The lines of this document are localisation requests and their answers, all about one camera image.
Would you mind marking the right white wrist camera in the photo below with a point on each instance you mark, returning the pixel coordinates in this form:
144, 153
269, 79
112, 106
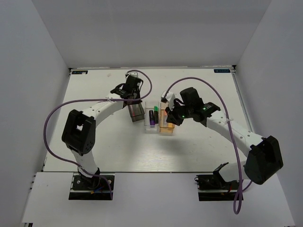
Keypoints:
168, 98

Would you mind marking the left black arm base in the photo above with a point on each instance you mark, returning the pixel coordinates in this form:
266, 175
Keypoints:
82, 191

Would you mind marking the dark grey transparent container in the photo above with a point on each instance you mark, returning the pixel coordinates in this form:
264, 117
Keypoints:
140, 113

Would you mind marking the orange yellow clear tube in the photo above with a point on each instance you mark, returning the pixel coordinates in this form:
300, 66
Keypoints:
163, 118

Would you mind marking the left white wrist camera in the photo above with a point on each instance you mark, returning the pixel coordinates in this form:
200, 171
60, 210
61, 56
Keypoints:
132, 74

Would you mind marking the green cap black highlighter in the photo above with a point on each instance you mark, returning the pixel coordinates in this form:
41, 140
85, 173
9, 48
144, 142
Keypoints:
156, 114

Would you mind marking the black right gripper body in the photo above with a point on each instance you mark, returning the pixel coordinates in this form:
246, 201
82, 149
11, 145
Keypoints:
179, 113

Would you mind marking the purple cap black highlighter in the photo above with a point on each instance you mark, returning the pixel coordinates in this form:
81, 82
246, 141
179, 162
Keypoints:
151, 118

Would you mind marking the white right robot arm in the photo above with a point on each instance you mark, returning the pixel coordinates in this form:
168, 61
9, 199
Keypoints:
263, 155

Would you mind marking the orange transparent container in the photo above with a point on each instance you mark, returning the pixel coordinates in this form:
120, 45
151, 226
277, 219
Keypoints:
165, 128

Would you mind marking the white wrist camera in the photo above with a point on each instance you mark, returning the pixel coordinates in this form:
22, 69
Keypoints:
168, 98
132, 74

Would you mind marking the corner label sticker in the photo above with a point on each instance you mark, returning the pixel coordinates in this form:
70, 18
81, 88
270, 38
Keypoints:
222, 71
79, 72

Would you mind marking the right corner label sticker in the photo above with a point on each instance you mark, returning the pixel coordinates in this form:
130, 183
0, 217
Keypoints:
222, 71

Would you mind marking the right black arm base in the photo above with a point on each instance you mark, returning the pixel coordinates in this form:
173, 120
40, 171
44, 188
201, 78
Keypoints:
221, 184

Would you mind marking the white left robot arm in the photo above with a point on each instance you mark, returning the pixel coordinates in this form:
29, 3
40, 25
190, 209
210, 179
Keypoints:
79, 133

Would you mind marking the left corner label sticker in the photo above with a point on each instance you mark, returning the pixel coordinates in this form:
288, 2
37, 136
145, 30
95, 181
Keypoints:
79, 72

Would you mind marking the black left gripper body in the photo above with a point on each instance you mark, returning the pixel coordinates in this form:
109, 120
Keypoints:
137, 94

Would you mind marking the pink pen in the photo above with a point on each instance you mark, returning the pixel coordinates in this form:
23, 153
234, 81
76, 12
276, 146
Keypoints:
134, 110

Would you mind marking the clear transparent container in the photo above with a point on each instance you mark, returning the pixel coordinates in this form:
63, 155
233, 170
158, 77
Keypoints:
149, 105

